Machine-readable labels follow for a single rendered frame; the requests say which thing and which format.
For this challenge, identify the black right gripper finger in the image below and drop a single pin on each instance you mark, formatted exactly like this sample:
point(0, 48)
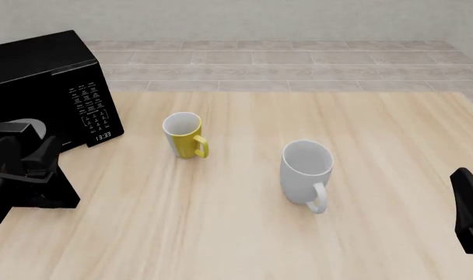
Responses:
point(471, 201)

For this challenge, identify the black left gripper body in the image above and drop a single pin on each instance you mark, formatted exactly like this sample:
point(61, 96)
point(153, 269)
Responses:
point(22, 178)

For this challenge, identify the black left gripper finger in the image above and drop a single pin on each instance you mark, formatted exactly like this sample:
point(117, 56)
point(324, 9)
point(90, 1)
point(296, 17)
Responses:
point(5, 153)
point(42, 157)

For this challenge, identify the black microwave door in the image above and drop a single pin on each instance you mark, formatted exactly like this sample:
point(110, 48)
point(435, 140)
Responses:
point(53, 199)

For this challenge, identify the black microwave oven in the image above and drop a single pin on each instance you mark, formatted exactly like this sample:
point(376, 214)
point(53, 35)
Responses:
point(34, 67)

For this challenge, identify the small grey rounded plate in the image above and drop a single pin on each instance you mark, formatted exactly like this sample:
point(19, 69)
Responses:
point(38, 128)

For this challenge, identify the yellow and white mug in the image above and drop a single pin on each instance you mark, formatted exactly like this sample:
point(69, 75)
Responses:
point(186, 146)

